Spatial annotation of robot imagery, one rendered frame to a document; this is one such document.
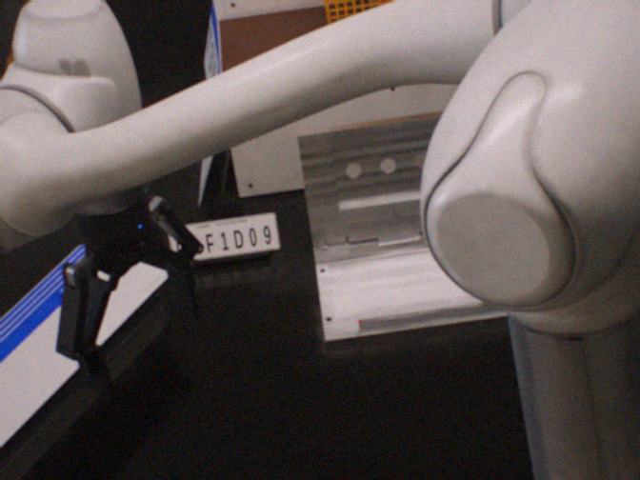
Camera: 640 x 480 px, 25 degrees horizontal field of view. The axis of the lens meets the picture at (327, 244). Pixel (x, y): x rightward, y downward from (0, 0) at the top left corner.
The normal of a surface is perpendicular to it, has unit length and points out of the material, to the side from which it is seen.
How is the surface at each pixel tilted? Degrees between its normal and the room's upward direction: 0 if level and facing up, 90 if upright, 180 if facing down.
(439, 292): 0
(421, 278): 0
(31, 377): 0
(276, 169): 90
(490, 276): 84
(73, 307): 63
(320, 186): 76
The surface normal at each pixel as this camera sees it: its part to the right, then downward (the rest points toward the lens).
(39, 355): -0.11, -0.77
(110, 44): 0.82, 0.02
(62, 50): 0.14, 0.21
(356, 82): 0.00, 0.77
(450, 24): -0.72, 0.04
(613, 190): 0.55, 0.03
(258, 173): 0.09, 0.63
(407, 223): 0.06, 0.43
